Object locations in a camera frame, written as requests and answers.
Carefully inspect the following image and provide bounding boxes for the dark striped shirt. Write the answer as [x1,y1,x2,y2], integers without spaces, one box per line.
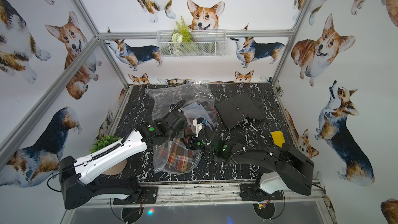
[215,93,266,130]

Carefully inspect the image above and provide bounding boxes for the light blue folded shirt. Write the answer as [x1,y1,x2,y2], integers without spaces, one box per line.
[182,101,217,128]

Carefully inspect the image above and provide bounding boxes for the fern and white flower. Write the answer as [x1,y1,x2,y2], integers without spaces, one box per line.
[171,16,194,56]

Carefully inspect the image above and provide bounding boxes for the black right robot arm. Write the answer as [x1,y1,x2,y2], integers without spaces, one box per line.
[191,118,314,196]

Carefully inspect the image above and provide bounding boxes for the yellow plastic spatula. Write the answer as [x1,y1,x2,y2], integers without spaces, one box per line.
[271,131,285,147]

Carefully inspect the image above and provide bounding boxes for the clear plastic vacuum bag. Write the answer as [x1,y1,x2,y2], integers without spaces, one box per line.
[146,84,217,175]

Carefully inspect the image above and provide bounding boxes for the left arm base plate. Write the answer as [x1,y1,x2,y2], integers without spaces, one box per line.
[113,186,159,205]

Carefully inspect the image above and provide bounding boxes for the green potted plant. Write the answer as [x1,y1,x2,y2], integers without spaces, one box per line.
[90,135,121,153]

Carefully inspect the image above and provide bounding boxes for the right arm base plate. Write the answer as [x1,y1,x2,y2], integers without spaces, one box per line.
[239,184,284,202]

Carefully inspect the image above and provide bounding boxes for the white wire wall basket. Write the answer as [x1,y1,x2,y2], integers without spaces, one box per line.
[157,30,227,58]

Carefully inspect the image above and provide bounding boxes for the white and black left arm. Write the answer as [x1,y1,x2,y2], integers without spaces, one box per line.
[59,100,187,209]

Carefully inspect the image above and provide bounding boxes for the red plaid shirt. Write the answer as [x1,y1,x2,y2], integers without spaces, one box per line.
[162,127,202,175]

